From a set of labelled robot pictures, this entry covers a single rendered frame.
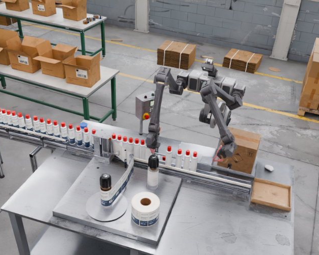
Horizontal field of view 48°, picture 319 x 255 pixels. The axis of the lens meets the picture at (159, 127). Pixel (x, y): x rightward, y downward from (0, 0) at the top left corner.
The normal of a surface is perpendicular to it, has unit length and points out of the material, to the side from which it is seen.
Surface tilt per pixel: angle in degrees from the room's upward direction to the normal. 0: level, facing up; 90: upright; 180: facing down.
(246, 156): 90
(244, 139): 0
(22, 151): 0
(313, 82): 88
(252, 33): 90
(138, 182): 0
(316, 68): 90
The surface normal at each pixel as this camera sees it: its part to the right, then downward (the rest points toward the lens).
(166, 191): 0.04, -0.83
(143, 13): -0.40, 0.50
